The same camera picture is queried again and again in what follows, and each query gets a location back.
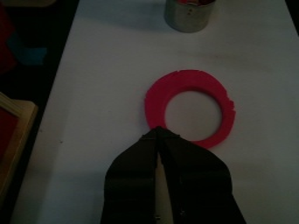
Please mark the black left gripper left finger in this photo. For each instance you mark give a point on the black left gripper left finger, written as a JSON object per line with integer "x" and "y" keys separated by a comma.
{"x": 133, "y": 180}

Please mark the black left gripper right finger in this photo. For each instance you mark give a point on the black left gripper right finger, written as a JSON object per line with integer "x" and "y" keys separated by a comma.
{"x": 202, "y": 180}

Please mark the blue tape patch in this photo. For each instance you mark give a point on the blue tape patch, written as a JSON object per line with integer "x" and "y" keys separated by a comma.
{"x": 31, "y": 54}

